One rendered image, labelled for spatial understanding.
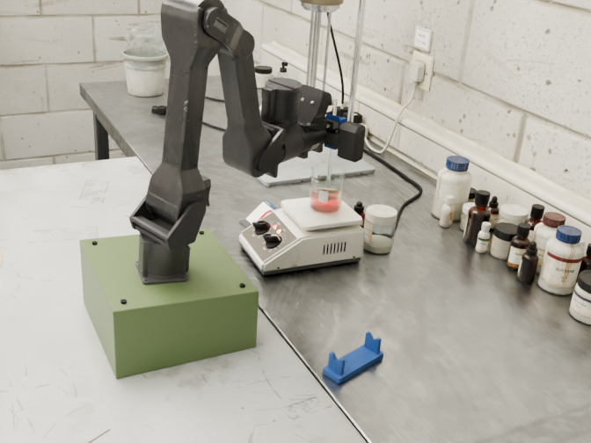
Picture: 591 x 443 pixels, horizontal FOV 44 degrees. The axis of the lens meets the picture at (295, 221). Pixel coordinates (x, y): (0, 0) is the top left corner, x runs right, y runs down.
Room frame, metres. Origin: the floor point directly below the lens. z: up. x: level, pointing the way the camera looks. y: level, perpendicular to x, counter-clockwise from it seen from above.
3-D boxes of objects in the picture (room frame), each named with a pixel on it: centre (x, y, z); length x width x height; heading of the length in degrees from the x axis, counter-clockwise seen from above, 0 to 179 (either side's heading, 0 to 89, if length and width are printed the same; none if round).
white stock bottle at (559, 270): (1.16, -0.48, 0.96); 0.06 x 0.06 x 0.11
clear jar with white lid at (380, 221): (1.26, -0.16, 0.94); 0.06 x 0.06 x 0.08
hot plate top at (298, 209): (1.23, -0.05, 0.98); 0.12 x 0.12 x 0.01; 25
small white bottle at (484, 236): (1.28, -0.37, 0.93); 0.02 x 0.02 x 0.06
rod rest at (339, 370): (0.88, -0.10, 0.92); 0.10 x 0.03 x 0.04; 136
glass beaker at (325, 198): (1.24, -0.05, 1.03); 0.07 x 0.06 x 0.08; 30
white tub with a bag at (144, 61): (2.22, 0.50, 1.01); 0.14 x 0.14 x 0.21
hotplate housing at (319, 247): (1.22, -0.02, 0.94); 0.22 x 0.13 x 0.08; 115
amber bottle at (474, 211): (1.32, -0.36, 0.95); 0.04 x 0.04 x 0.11
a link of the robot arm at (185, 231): (0.93, 0.18, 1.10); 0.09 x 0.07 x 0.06; 51
